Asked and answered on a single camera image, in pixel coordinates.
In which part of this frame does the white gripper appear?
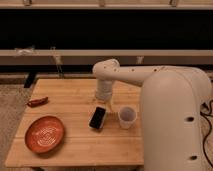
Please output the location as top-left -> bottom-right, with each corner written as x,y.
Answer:
95,79 -> 113,101

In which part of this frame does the white ceramic cup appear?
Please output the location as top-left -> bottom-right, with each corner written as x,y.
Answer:
118,106 -> 137,129

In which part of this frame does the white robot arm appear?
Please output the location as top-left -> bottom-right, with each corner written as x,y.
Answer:
92,59 -> 212,171

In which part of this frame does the orange ceramic plate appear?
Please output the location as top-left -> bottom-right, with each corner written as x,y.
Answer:
25,116 -> 65,154

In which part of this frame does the black smartphone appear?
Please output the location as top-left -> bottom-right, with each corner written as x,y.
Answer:
89,107 -> 106,129

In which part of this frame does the red chili pepper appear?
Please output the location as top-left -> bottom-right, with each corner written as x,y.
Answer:
27,97 -> 48,107

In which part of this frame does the black table leg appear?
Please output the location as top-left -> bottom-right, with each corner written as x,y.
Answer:
24,72 -> 37,88

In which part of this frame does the black cable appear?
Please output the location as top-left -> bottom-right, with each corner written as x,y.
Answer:
199,99 -> 213,168

